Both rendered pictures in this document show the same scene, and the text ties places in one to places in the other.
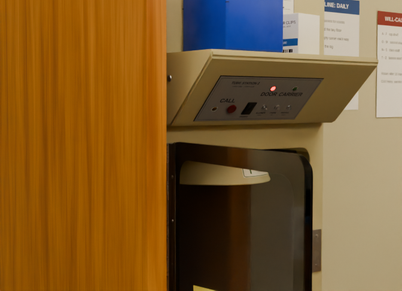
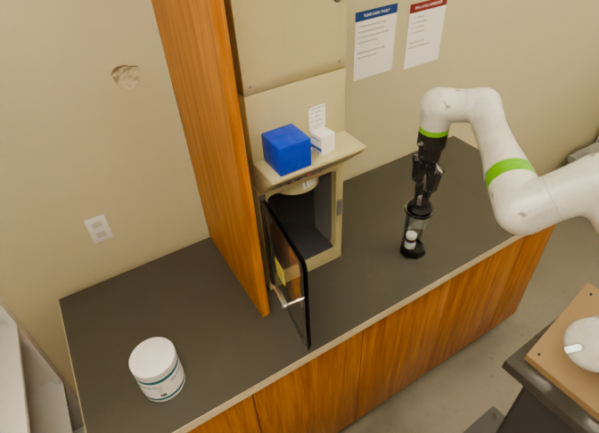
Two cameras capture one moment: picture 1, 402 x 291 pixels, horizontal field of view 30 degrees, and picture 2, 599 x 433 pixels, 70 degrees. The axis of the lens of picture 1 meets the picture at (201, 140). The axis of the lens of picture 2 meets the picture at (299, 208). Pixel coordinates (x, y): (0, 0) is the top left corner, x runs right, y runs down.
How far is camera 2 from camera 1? 0.78 m
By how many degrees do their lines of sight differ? 38
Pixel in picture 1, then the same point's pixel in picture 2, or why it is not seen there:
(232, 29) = (283, 168)
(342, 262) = (376, 147)
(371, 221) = (395, 124)
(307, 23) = (326, 140)
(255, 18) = (295, 159)
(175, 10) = (258, 142)
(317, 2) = (340, 103)
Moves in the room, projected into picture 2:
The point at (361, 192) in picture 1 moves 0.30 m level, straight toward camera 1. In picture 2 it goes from (389, 111) to (379, 144)
